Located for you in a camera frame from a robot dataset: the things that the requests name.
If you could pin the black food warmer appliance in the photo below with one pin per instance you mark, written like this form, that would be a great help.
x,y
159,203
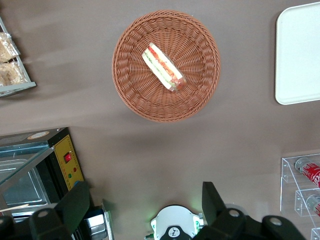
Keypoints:
x,y
68,160

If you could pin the clear acrylic bottle rack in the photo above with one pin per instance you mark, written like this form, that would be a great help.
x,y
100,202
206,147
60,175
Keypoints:
x,y
287,190

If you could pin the sandwich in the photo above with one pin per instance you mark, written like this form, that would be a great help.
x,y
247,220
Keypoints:
x,y
162,66

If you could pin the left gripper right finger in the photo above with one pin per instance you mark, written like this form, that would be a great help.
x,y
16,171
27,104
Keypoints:
x,y
225,225

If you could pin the tray of packaged snacks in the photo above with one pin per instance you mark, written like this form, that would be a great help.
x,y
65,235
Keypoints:
x,y
17,87

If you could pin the clear bag of crackers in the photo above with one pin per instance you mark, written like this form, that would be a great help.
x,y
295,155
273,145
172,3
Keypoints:
x,y
11,73
6,47

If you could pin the cream plastic tray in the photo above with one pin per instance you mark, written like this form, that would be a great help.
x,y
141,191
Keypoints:
x,y
300,50

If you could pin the silver blue control box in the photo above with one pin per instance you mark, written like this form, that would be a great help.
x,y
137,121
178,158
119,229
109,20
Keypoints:
x,y
96,225

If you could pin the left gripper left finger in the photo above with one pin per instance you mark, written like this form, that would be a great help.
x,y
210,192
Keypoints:
x,y
62,220

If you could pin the red cola bottle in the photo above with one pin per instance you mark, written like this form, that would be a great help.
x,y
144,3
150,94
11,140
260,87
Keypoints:
x,y
315,205
310,172

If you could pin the brown round wicker basket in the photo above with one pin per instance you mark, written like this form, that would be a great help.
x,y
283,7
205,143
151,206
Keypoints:
x,y
140,87

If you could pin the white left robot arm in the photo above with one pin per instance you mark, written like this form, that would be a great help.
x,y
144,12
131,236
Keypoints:
x,y
175,217

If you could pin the steel pan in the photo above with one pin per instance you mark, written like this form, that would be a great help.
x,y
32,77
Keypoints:
x,y
22,185

